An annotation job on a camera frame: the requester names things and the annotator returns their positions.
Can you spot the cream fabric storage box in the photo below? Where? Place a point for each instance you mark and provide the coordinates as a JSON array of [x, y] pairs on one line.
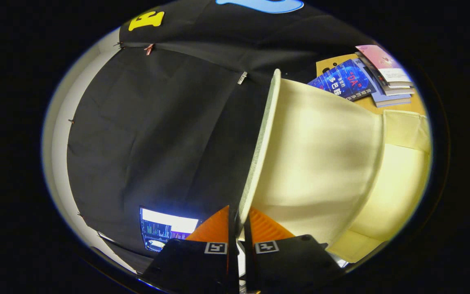
[[320, 163]]

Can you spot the black backdrop cloth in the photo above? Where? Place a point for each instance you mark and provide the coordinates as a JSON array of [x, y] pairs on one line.
[[157, 143]]

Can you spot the grey book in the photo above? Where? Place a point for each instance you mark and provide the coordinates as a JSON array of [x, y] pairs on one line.
[[400, 90]]

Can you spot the lavender book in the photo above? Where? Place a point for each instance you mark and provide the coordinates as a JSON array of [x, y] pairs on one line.
[[390, 101]]

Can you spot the computer monitor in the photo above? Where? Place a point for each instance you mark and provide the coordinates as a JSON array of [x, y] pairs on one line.
[[169, 224]]

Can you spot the red clip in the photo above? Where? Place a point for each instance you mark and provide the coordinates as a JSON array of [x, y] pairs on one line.
[[149, 49]]

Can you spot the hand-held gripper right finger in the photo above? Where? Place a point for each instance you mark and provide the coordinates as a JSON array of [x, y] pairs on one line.
[[248, 253]]

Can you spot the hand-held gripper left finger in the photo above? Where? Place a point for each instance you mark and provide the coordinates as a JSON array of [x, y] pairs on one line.
[[233, 253]]

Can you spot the dark blue book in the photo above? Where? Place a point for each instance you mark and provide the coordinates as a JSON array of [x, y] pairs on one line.
[[345, 79]]

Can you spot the silver clip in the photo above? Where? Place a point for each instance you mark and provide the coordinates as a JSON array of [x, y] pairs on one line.
[[242, 78]]

